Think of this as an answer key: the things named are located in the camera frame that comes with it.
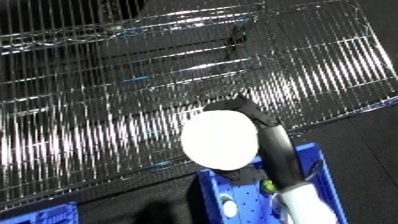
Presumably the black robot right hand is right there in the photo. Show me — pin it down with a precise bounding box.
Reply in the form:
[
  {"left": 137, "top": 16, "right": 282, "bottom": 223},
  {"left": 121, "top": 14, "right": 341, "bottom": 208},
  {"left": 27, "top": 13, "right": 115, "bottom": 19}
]
[{"left": 202, "top": 96, "right": 310, "bottom": 189}]

